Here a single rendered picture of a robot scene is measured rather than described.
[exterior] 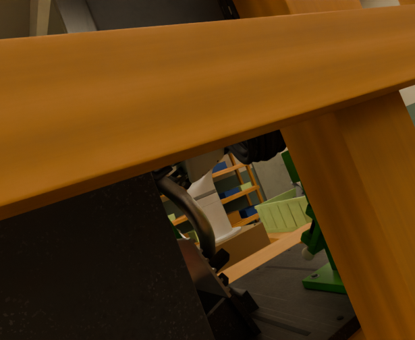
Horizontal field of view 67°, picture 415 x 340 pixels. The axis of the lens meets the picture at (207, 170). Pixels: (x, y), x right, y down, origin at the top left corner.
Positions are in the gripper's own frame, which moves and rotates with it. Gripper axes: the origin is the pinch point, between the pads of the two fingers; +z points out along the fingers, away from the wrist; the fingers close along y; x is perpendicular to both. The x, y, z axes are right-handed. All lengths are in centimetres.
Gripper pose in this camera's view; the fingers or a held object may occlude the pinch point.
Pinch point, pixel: (161, 178)
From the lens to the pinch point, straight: 60.9
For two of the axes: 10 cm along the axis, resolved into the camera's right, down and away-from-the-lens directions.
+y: -1.1, -7.4, -6.6
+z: -7.0, 5.3, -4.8
